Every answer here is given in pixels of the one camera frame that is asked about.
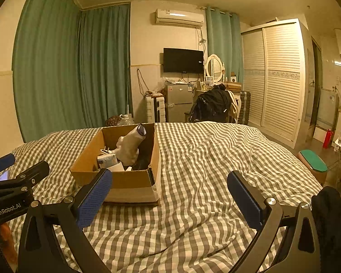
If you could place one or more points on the white air conditioner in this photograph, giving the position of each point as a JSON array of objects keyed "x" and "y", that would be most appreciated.
[{"x": 179, "y": 17}]

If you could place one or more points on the black wall television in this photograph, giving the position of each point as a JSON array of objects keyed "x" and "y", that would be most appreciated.
[{"x": 183, "y": 60}]

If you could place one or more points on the dark suitcase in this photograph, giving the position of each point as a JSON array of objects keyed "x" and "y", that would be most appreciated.
[{"x": 245, "y": 108}]

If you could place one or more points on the small grey fridge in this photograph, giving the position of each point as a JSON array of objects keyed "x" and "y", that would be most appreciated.
[{"x": 179, "y": 102}]

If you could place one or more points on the black jacket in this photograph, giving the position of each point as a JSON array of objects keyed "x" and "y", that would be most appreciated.
[{"x": 211, "y": 105}]

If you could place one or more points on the white framed glass panel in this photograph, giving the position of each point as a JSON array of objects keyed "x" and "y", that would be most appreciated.
[{"x": 326, "y": 108}]

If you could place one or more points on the white oval mirror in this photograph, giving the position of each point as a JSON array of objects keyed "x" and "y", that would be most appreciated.
[{"x": 214, "y": 66}]

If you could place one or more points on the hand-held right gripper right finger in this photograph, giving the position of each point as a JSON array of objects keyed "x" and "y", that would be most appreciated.
[{"x": 244, "y": 202}]

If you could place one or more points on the brown patterned bag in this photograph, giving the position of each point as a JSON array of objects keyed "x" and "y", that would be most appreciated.
[{"x": 112, "y": 121}]

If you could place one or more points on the person's left hand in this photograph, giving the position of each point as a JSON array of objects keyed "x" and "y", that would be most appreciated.
[{"x": 8, "y": 244}]

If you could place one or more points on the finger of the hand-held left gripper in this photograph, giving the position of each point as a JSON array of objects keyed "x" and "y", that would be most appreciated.
[
  {"x": 2, "y": 160},
  {"x": 35, "y": 172}
]

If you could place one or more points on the wide green curtain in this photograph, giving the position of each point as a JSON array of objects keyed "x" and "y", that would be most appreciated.
[{"x": 45, "y": 62}]

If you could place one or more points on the smartphone with lit screen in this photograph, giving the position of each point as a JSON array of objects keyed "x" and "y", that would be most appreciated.
[{"x": 3, "y": 175}]

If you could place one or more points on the white ribbed suitcase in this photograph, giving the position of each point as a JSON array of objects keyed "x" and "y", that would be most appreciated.
[{"x": 155, "y": 109}]

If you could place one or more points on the green topped stool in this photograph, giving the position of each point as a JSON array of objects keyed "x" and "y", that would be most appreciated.
[{"x": 312, "y": 160}]

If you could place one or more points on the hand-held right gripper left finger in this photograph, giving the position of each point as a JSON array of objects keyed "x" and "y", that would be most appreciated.
[{"x": 95, "y": 197}]

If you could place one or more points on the black fuzzy cloth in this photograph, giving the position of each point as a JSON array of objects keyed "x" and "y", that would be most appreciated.
[{"x": 334, "y": 227}]

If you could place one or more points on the beige tote bag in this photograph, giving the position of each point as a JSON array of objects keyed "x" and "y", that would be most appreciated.
[{"x": 235, "y": 106}]

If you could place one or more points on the brown cardboard box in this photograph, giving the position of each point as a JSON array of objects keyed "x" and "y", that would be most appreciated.
[{"x": 128, "y": 186}]

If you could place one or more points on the wooden dressing table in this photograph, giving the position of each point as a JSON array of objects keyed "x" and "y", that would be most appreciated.
[{"x": 233, "y": 86}]

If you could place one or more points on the red fire extinguisher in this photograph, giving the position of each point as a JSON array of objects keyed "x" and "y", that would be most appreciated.
[{"x": 327, "y": 139}]

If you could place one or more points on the white louvred wardrobe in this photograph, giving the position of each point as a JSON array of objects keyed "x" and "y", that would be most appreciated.
[{"x": 278, "y": 79}]

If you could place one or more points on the narrow green curtain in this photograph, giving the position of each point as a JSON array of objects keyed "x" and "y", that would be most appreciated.
[{"x": 223, "y": 39}]

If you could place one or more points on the wooden chair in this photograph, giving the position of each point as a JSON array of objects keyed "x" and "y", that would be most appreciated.
[{"x": 187, "y": 116}]

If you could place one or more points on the clear water jug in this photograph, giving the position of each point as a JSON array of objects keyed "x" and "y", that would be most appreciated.
[{"x": 126, "y": 120}]

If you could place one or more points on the white sock navy toe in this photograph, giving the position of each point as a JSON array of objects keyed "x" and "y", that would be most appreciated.
[{"x": 128, "y": 148}]

